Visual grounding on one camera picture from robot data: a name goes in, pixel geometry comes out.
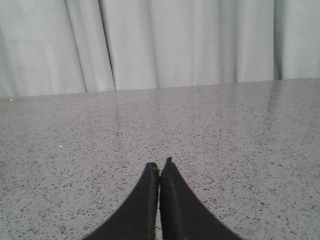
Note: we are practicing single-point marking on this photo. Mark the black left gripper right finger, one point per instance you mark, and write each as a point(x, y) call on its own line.
point(183, 216)

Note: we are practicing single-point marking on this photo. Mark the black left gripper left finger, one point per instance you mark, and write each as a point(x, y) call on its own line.
point(135, 219)

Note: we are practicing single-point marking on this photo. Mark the grey white curtain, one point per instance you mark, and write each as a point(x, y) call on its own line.
point(76, 46)

